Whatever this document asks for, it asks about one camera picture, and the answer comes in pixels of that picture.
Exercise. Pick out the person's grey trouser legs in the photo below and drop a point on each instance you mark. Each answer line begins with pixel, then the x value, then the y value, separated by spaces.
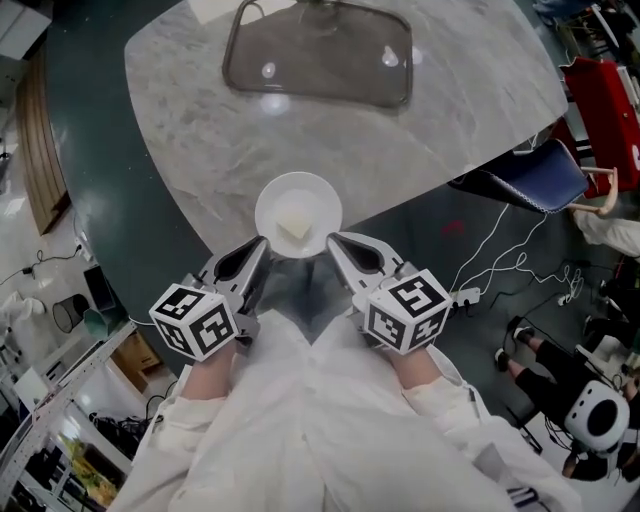
pixel 305 305

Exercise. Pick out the person's right forearm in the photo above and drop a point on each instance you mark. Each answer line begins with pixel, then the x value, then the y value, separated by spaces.
pixel 417 370

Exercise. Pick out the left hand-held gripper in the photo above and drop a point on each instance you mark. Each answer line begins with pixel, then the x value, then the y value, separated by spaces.
pixel 192 325

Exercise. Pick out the teal dustpan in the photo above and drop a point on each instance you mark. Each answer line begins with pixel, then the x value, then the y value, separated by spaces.
pixel 102 322

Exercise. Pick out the pale food block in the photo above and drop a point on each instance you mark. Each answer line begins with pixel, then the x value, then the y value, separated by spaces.
pixel 295 222

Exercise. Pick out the brown cardboard box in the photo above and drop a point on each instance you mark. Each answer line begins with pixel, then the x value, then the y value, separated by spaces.
pixel 137 360

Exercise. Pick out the brown wooden slat panel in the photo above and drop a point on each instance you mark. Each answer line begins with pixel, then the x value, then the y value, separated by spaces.
pixel 42 150

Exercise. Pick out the person's white shirt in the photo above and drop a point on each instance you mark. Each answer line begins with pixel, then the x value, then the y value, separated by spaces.
pixel 310 425

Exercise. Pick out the yellow artificial flowers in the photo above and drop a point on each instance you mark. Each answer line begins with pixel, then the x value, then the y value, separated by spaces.
pixel 85 465

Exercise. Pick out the white power strip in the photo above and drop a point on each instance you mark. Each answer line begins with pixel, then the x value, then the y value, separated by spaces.
pixel 467 296

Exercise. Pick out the grey marble table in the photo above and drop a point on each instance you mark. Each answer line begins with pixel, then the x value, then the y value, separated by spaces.
pixel 175 125

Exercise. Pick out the black flat panel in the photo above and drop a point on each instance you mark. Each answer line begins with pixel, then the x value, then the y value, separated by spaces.
pixel 100 290

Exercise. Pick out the perforated metal rail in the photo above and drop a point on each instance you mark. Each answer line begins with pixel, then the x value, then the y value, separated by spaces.
pixel 75 380

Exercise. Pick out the dark blue chair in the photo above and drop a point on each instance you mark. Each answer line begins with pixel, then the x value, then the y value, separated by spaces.
pixel 545 175

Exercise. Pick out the red fabric wooden chair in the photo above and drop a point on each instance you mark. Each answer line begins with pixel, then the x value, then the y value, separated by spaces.
pixel 600 110

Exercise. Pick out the person's left forearm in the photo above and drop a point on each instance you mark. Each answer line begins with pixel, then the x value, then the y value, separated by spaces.
pixel 210 375

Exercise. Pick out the white round plate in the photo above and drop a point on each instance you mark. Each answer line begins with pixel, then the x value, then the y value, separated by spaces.
pixel 320 200

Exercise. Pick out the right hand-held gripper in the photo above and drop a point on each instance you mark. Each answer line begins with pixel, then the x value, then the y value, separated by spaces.
pixel 410 310

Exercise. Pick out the grey transparent tray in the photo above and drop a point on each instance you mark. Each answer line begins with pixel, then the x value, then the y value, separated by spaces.
pixel 320 60

